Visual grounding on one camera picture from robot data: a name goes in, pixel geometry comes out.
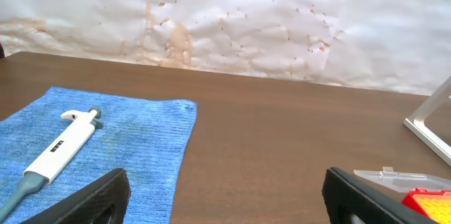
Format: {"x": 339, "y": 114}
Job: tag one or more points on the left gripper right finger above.
{"x": 340, "y": 190}

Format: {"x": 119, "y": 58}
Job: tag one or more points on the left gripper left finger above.
{"x": 95, "y": 199}

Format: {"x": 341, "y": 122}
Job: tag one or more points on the white pipette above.
{"x": 63, "y": 146}

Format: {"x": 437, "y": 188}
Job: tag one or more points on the blue cloth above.
{"x": 141, "y": 139}

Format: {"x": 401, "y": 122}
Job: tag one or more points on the red and yellow tip box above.
{"x": 430, "y": 204}

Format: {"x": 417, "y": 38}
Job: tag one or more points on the white and blue stand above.
{"x": 423, "y": 129}

